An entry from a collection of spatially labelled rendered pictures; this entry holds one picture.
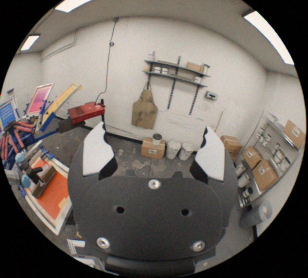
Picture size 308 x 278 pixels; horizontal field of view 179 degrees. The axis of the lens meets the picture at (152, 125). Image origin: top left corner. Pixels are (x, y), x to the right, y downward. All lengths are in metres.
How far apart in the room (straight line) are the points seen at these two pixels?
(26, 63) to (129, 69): 4.59
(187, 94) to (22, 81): 5.75
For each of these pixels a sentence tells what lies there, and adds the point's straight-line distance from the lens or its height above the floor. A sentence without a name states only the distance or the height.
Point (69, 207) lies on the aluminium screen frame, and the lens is 0.87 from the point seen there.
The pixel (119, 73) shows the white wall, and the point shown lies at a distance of 2.15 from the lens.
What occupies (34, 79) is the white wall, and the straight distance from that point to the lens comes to 5.42.
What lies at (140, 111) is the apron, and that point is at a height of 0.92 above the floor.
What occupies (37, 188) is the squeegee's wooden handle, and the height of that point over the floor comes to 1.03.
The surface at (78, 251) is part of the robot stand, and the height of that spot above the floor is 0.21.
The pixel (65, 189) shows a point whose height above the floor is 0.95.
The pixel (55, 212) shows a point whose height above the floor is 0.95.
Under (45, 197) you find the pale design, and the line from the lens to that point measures 1.08.
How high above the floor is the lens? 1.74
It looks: 30 degrees down
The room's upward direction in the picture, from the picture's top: 11 degrees clockwise
